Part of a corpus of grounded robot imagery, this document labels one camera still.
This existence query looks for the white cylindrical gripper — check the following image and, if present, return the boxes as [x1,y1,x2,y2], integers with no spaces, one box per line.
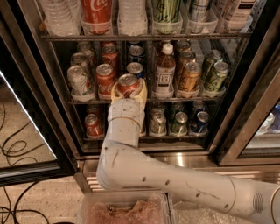
[108,78,148,123]

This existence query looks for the red coke can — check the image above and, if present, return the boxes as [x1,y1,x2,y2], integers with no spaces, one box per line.
[116,73,139,98]
[101,45,119,72]
[96,64,116,95]

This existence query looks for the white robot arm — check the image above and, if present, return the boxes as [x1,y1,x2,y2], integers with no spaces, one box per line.
[96,80,280,224]

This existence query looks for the blue pepsi can front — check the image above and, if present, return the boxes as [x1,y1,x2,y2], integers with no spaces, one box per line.
[126,62,144,78]

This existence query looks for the blue pepsi can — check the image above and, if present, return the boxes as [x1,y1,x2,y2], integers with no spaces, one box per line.
[128,45,145,63]
[126,62,144,78]

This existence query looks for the white-orange can bottom shelf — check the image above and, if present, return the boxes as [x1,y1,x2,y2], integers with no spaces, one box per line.
[150,112,166,134]

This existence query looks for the blue pepsi can rear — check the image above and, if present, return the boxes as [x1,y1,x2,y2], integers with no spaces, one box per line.
[128,45,145,63]

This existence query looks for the white can front middle shelf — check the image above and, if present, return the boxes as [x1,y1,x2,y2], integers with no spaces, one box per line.
[67,66,92,96]

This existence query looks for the white can shelf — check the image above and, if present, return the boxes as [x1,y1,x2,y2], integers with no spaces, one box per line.
[67,66,92,96]
[77,42,95,57]
[71,52,88,67]

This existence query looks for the red can bottom shelf front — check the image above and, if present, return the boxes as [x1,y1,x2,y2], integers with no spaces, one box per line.
[85,114,103,137]

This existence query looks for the green can bottom shelf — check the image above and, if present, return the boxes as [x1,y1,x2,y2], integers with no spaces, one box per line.
[171,112,188,135]

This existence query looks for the orange can front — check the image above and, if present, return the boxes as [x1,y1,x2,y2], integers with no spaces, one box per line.
[178,62,201,92]

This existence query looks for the orange can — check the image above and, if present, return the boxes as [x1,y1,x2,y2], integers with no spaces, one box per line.
[175,40,192,53]
[178,62,201,92]
[177,50,196,75]

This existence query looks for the white can rear middle shelf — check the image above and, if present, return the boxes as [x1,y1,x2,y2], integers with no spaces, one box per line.
[77,42,95,57]

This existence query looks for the orange can rear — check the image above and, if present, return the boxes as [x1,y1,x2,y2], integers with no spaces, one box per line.
[175,40,192,53]

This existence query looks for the clear water bottle top middle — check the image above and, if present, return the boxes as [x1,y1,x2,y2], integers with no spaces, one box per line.
[117,0,148,36]

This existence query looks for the clear water bottle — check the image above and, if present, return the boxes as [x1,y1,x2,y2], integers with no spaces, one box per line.
[39,0,81,37]
[117,0,148,36]

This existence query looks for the blue can bottom shelf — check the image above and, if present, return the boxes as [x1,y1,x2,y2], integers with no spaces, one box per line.
[191,111,210,133]

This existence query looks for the large coke bottle top shelf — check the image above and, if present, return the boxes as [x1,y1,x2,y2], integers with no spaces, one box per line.
[80,0,112,24]

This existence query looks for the green can front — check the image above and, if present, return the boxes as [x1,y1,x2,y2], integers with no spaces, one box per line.
[204,61,229,92]

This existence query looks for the green bottle top shelf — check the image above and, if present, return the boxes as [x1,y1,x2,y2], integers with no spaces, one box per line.
[151,0,180,23]

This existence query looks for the green can rear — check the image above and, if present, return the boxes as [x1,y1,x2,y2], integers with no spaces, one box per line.
[201,49,223,81]

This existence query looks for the open fridge glass door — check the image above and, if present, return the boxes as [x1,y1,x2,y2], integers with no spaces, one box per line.
[0,21,76,186]

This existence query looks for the striped can top shelf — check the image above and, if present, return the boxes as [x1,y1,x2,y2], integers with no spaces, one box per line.
[188,0,212,22]

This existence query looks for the white carton top shelf right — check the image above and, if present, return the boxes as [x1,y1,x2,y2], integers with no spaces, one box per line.
[221,0,256,23]

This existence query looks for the brown tea bottle white cap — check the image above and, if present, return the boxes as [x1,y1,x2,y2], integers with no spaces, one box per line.
[154,43,176,94]

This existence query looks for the clear water bottle top left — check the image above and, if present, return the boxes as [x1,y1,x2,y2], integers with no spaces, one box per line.
[39,0,81,37]

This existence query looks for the clear bin with brown wrap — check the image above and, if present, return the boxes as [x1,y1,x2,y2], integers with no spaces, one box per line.
[76,191,171,224]

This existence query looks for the clear bin with bubble wrap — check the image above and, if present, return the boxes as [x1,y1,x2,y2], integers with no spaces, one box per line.
[168,193,237,224]

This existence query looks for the black floor cables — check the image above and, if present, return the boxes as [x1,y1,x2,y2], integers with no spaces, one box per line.
[0,101,51,224]

